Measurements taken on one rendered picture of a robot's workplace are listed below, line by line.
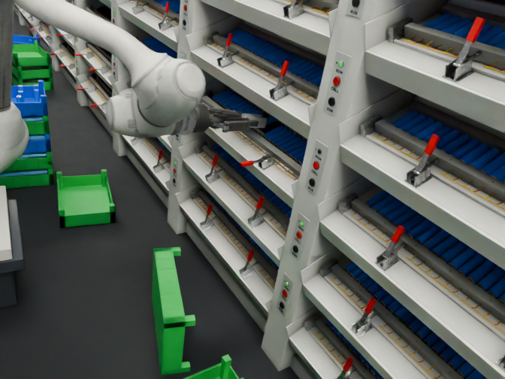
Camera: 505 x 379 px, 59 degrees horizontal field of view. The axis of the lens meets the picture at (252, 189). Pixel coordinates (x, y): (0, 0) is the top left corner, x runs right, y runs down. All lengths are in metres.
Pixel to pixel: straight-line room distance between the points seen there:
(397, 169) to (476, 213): 0.16
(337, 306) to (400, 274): 0.22
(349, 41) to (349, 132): 0.18
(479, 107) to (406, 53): 0.18
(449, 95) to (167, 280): 0.86
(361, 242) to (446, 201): 0.23
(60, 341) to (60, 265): 0.33
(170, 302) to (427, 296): 0.65
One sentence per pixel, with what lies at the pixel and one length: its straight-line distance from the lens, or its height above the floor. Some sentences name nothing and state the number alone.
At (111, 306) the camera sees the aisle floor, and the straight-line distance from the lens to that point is 1.50.
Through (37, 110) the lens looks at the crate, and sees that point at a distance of 1.96.
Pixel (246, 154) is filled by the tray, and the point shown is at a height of 0.53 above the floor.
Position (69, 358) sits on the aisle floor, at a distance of 1.38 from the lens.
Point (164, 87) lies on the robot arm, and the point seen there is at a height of 0.78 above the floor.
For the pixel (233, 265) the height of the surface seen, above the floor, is 0.15.
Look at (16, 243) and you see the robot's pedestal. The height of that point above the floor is 0.20.
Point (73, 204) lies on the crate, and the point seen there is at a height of 0.00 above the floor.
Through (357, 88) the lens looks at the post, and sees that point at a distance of 0.90.
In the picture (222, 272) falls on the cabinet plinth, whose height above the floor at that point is 0.03.
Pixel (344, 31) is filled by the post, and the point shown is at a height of 0.93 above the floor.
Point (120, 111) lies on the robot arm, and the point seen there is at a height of 0.68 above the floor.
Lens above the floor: 1.06
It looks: 30 degrees down
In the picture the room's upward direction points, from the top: 10 degrees clockwise
